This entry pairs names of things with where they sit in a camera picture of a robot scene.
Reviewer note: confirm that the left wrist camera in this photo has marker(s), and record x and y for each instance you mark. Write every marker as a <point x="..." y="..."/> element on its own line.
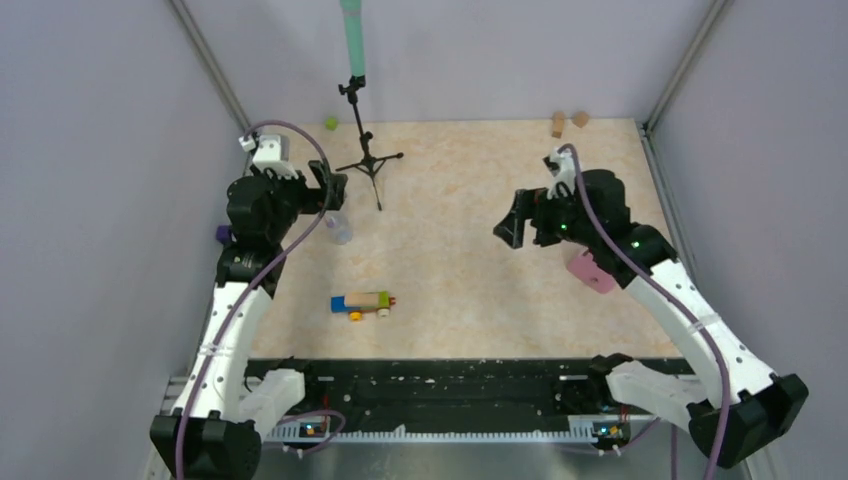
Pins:
<point x="269" y="152"/>

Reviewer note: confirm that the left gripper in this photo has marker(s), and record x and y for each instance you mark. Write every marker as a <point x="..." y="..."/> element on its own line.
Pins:
<point x="318" y="199"/>

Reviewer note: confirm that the colourful toy block car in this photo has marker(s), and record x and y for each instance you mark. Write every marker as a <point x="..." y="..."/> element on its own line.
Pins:
<point x="356" y="305"/>

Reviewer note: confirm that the tall wooden block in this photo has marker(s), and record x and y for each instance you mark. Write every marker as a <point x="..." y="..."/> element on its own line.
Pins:
<point x="558" y="122"/>

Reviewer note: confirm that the black tripod stand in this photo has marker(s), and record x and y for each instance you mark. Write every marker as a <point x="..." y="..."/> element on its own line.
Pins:
<point x="369" y="164"/>

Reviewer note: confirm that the clear plastic bottle blue label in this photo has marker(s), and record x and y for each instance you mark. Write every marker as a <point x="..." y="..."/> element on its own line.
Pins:
<point x="338" y="227"/>

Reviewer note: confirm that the small wooden cube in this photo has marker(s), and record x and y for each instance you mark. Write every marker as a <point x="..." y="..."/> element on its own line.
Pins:
<point x="580" y="119"/>

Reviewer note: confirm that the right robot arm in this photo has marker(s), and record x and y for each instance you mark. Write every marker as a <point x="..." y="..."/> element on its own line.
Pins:
<point x="737" y="404"/>

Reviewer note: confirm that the green foam microphone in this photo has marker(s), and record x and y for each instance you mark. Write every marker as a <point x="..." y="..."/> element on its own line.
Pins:
<point x="352" y="18"/>

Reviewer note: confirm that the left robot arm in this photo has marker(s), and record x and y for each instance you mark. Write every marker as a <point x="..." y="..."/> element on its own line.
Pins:
<point x="216" y="428"/>

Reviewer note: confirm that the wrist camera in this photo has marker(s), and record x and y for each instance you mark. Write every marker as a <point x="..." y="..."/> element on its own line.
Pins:
<point x="561" y="164"/>
<point x="269" y="152"/>

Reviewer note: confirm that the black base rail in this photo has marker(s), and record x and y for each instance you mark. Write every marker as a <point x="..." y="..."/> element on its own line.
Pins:
<point x="449" y="395"/>

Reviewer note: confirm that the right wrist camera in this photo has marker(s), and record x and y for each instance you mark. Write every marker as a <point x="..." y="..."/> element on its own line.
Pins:
<point x="561" y="164"/>

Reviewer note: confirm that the purple block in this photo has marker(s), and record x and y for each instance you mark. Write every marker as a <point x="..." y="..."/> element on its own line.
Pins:
<point x="223" y="234"/>

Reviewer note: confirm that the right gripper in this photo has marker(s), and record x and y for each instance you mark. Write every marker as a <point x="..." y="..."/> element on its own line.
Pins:
<point x="531" y="201"/>

